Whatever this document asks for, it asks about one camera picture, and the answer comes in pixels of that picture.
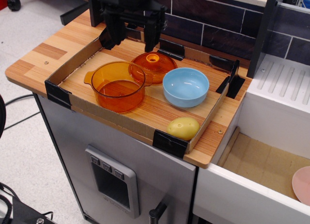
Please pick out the black vertical post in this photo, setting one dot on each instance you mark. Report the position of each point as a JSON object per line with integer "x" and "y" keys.
{"x": 256, "y": 55}

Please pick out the black caster wheel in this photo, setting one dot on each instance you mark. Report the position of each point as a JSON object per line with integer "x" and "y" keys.
{"x": 14, "y": 5}

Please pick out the light blue bowl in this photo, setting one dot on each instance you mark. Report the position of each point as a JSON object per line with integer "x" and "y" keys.
{"x": 185, "y": 87}

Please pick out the black metal stand base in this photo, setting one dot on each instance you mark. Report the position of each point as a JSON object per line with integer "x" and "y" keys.
{"x": 69, "y": 16}

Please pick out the orange transparent pot lid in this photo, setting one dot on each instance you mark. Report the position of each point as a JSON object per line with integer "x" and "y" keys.
{"x": 156, "y": 64}

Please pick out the orange transparent plastic pot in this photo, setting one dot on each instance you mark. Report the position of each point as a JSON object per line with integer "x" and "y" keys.
{"x": 119, "y": 86}

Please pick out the yellow toy potato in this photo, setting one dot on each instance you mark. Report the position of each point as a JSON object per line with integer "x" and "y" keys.
{"x": 183, "y": 128}

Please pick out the white toy sink unit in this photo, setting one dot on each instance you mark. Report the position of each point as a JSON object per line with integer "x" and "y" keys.
{"x": 249, "y": 181}

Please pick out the grey dispenser panel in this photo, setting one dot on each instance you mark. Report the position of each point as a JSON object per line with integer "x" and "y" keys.
{"x": 116, "y": 182}

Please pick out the grey toy kitchen cabinet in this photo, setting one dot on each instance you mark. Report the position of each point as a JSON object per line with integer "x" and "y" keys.
{"x": 161, "y": 177}

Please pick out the pink plate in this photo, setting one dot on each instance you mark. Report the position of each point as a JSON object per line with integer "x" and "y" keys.
{"x": 301, "y": 185}

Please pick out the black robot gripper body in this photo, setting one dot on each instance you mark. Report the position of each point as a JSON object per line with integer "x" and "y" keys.
{"x": 138, "y": 12}

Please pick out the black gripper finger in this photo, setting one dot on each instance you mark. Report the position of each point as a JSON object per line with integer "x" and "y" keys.
{"x": 116, "y": 30}
{"x": 152, "y": 31}

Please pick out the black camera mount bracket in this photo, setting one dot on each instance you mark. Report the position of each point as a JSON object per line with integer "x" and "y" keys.
{"x": 14, "y": 211}

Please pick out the cardboard fence with black tape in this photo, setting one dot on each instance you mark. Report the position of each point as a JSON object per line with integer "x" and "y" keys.
{"x": 148, "y": 122}

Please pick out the black cabinet door handle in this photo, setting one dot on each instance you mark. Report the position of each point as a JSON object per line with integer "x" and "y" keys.
{"x": 156, "y": 214}

